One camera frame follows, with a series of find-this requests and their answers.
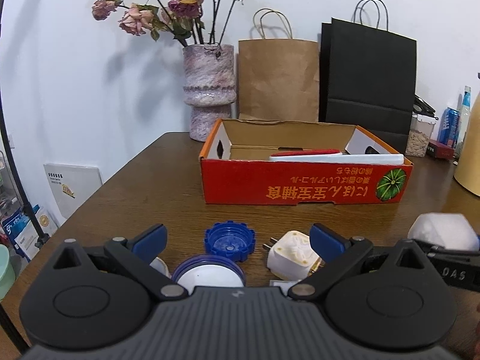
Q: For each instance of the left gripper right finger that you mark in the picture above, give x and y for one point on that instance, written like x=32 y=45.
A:
x=342 y=257

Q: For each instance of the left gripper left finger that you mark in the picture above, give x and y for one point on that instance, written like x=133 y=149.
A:
x=133 y=259

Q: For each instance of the white tape roll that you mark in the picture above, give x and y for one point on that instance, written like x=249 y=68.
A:
x=160 y=266

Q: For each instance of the white power adapter plug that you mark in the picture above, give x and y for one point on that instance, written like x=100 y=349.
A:
x=291 y=258

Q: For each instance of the blue rimmed white lid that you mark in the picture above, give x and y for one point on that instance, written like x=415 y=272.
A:
x=209 y=271

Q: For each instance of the blue scalloped lid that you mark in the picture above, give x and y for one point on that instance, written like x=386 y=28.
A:
x=231 y=240

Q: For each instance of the yellow thermos jug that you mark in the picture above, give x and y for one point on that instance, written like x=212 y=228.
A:
x=467 y=172

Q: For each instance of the black light stand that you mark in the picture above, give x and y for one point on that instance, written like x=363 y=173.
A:
x=20 y=24

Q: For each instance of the blue white package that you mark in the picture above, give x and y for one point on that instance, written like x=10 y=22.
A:
x=22 y=234

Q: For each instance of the dark red small box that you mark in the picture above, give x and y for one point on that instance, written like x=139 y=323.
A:
x=438 y=150

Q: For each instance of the green plastic bucket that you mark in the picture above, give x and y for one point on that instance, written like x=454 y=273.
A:
x=7 y=273

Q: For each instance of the red cardboard box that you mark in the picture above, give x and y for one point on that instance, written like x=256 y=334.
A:
x=260 y=162

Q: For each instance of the blue drink can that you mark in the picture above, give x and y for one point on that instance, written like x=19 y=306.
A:
x=449 y=126

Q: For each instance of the clear food container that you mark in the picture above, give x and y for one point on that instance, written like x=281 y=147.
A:
x=419 y=136

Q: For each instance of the clear blue bottle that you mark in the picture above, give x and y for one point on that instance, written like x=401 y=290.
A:
x=463 y=120

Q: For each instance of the black paper bag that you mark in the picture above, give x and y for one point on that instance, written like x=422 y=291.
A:
x=367 y=77

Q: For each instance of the brown paper bag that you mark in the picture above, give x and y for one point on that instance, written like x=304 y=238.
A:
x=278 y=78

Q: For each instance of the pink marbled vase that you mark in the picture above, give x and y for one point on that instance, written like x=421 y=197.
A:
x=210 y=86

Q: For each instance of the dried rose bouquet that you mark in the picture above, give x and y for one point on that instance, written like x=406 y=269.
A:
x=183 y=19

